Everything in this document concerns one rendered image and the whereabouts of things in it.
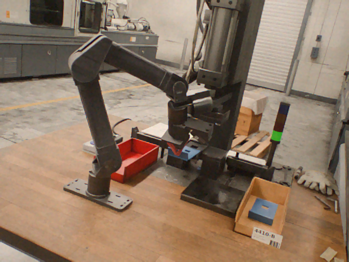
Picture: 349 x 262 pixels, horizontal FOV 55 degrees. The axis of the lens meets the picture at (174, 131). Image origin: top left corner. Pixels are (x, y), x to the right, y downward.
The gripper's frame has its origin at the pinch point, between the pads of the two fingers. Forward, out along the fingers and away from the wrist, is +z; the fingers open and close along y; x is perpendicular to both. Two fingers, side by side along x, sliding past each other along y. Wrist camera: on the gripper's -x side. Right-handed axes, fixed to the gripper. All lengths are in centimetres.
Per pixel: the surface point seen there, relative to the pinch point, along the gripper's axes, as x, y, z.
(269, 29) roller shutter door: 116, 876, 342
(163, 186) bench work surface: 1.2, -7.9, 8.9
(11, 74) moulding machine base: 426, 253, 223
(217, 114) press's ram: -6.9, 17.6, -5.5
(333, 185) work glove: -51, 32, 25
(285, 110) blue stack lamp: -27.1, 35.9, -0.8
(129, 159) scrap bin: 20.2, 1.1, 12.9
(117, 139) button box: 31.2, 10.2, 14.7
